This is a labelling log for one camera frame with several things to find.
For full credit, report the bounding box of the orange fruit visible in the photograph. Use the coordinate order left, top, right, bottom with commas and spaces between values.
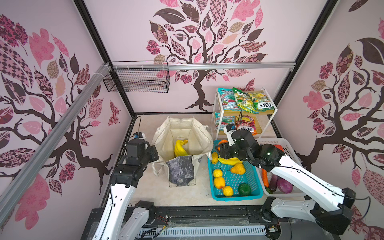
216, 140, 229, 151

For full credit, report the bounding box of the yellow pear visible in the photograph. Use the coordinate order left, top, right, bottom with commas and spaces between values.
230, 163, 246, 175

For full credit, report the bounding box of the cream canvas grocery bag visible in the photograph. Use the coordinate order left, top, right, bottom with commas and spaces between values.
152, 117, 214, 188

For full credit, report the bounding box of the yellow orange apple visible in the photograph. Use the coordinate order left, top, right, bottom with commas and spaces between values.
214, 177, 226, 190

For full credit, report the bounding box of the green candy bag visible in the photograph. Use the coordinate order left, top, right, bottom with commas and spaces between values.
233, 88, 259, 114

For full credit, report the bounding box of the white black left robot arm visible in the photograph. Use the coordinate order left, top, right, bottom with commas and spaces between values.
92, 138, 159, 240

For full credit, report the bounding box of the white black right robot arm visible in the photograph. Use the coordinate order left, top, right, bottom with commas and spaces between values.
216, 125, 356, 235

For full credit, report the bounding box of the orange Fox's candy bag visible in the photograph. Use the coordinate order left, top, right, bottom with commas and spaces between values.
235, 116, 258, 136

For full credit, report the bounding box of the lower teal candy bag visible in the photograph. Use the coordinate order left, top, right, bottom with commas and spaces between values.
215, 113, 235, 131

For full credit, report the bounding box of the teal striped candy bag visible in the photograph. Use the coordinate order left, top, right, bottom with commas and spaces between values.
218, 88, 241, 111

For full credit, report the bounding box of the yellow green Fox's bag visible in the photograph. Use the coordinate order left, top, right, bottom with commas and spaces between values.
249, 92, 275, 112

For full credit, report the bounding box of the yellow banana pair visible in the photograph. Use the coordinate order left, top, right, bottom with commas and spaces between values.
218, 158, 243, 166

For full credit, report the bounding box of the wrinkled yellow mango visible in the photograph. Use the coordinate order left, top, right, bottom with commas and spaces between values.
211, 152, 219, 165

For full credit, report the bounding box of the lower orange carrot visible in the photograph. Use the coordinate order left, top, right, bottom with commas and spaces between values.
262, 169, 269, 188

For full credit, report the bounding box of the teal plastic basket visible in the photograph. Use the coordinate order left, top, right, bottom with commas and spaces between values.
207, 159, 264, 202

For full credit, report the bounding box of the red tomato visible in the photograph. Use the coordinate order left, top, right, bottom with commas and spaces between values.
275, 145, 284, 151

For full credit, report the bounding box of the white wood two-tier shelf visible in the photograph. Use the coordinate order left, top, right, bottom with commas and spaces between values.
212, 88, 278, 140

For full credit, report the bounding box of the small yellow lemon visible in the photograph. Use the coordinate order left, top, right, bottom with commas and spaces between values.
213, 169, 223, 178

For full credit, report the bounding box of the green avocado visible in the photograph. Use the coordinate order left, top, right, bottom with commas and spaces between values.
238, 183, 252, 197

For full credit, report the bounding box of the dark purple eggplant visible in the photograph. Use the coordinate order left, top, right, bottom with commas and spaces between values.
269, 175, 279, 193

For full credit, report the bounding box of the yellow lemon bottom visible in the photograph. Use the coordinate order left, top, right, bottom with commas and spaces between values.
223, 186, 234, 197

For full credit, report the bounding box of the white plastic basket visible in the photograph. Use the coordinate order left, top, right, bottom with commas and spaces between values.
254, 137, 310, 199

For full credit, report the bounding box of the green cucumber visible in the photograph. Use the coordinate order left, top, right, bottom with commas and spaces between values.
265, 187, 274, 195

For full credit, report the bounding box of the purple red onion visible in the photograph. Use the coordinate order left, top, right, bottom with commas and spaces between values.
277, 178, 293, 194

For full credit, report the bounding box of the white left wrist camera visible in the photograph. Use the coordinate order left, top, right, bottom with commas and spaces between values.
133, 132, 146, 140

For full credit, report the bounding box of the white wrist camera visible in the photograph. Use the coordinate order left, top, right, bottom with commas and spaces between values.
223, 124, 238, 146
133, 132, 146, 140

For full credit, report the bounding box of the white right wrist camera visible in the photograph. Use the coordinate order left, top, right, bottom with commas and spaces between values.
223, 124, 238, 146

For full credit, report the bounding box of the black front rail base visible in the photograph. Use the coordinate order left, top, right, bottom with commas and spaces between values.
79, 203, 340, 240

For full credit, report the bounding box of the black wire wall basket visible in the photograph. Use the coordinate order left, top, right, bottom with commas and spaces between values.
104, 60, 171, 93

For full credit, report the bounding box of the silver aluminium rail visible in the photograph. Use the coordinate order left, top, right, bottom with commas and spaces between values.
0, 61, 296, 224

